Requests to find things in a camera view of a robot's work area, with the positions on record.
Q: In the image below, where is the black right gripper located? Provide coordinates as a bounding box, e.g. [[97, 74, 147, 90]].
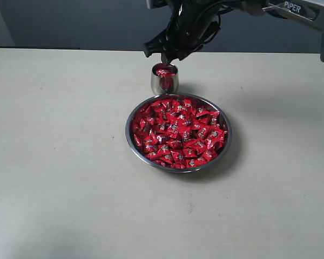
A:
[[143, 1, 221, 65]]

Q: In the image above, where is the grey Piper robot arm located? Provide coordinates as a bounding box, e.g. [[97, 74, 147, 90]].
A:
[[144, 0, 324, 64]]

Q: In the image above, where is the red snack packet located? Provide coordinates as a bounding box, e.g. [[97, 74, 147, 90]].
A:
[[156, 69, 172, 78]]

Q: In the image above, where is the stainless steel cup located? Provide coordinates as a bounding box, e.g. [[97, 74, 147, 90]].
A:
[[151, 63, 179, 95]]

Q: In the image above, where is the metal bowl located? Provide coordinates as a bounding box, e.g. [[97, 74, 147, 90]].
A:
[[125, 93, 233, 173]]

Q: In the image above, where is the red wrapped candy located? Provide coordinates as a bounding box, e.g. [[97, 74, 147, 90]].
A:
[[201, 149, 218, 162], [145, 152, 161, 161], [160, 154, 174, 165], [171, 151, 186, 165], [186, 159, 198, 168]]

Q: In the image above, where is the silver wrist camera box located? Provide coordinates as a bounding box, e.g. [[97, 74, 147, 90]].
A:
[[146, 0, 167, 9]]

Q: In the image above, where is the black cable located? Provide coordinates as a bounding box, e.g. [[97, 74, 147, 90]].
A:
[[194, 0, 249, 46]]

